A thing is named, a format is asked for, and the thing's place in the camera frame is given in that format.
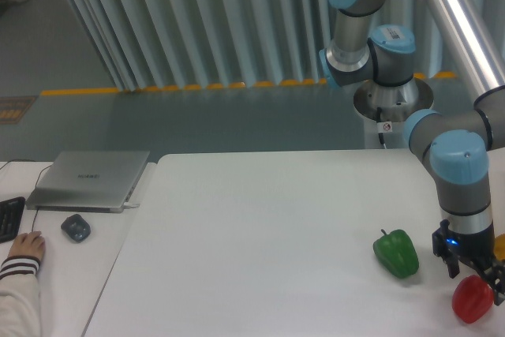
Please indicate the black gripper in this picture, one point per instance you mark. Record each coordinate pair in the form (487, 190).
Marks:
(473, 250)

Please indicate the red bell pepper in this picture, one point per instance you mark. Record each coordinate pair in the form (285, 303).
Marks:
(472, 298)

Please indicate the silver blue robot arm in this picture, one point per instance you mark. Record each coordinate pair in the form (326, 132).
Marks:
(454, 150)

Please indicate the white striped sleeve forearm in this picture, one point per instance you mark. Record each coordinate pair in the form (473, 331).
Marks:
(20, 303)

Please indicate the person's hand on mouse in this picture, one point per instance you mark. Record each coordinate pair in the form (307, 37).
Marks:
(29, 245)

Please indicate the yellow bell pepper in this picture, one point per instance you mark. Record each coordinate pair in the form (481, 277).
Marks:
(499, 247)

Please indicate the green bell pepper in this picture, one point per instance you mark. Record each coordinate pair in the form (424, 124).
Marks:
(396, 253)

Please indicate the silver closed laptop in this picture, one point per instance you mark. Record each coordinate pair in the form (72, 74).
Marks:
(90, 181)

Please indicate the dark grey small dish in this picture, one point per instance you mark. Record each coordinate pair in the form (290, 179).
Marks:
(76, 228)

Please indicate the white folding screen partition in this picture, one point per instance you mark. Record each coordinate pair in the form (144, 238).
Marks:
(204, 42)

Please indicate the black keyboard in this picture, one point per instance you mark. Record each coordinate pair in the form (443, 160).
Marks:
(11, 212)

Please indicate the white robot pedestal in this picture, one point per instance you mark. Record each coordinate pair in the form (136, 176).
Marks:
(384, 110)

